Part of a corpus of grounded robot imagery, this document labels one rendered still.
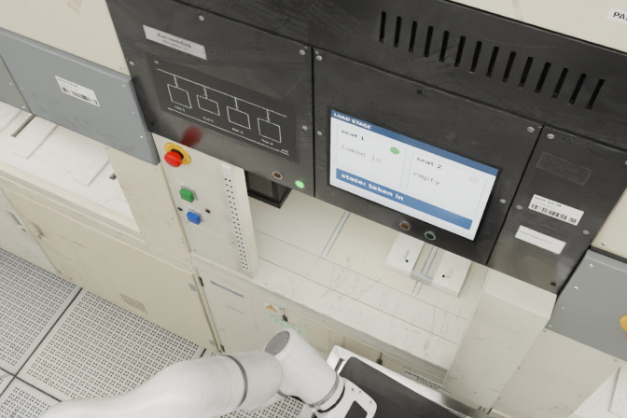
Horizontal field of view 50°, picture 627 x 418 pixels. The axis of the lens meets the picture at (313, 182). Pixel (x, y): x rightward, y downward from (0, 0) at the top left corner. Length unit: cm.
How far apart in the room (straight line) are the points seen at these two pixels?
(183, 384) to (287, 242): 97
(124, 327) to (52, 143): 89
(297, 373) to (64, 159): 121
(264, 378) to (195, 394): 18
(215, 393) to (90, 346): 185
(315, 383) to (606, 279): 54
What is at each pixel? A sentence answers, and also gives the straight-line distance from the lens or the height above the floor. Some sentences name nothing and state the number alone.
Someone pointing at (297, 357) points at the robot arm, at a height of 131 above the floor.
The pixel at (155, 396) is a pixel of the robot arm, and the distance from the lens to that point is 97.
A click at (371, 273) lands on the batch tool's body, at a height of 87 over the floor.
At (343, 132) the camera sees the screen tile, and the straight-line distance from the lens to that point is 112.
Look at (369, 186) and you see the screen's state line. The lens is 121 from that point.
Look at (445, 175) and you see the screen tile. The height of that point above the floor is 162.
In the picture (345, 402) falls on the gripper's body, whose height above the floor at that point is 119.
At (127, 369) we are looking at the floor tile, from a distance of 276.
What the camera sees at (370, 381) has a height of 106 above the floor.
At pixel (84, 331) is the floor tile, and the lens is 287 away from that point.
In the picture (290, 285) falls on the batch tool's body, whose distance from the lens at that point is 182.
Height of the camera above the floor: 250
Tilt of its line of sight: 55 degrees down
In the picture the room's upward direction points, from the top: 1 degrees counter-clockwise
